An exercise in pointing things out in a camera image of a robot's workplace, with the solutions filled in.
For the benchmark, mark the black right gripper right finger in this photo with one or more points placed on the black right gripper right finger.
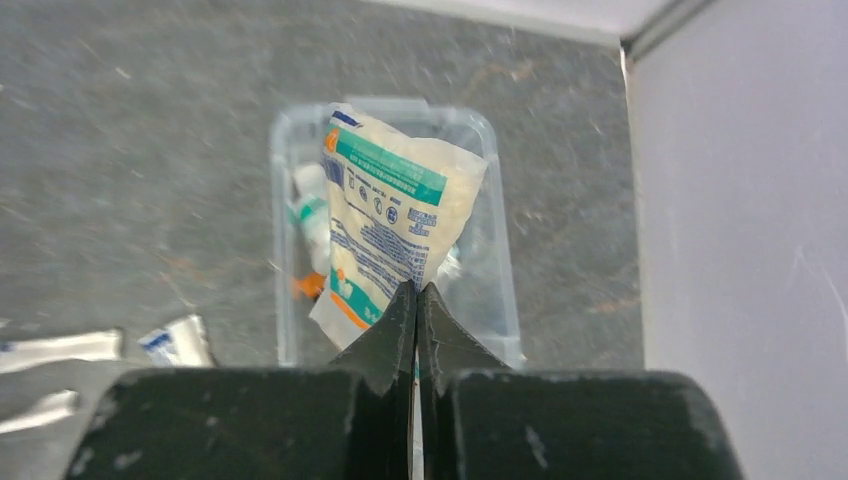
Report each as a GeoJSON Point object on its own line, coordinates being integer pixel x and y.
{"type": "Point", "coordinates": [484, 420]}

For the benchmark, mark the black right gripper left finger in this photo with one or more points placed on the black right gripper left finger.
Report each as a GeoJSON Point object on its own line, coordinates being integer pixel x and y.
{"type": "Point", "coordinates": [351, 418]}

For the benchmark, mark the clear plastic storage box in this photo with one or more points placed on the clear plastic storage box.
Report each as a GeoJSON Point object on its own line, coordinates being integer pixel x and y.
{"type": "Point", "coordinates": [475, 281]}

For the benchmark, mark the white blue sachet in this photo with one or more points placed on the white blue sachet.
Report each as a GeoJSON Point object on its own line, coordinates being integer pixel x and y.
{"type": "Point", "coordinates": [180, 343]}

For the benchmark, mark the colourful bandage packet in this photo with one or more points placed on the colourful bandage packet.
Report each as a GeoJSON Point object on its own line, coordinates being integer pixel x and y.
{"type": "Point", "coordinates": [397, 205]}

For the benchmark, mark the white plaster strip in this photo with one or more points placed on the white plaster strip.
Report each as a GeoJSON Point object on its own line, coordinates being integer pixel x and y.
{"type": "Point", "coordinates": [21, 355]}

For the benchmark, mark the white bottle green label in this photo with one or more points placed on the white bottle green label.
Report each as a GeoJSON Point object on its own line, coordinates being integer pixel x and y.
{"type": "Point", "coordinates": [311, 212]}

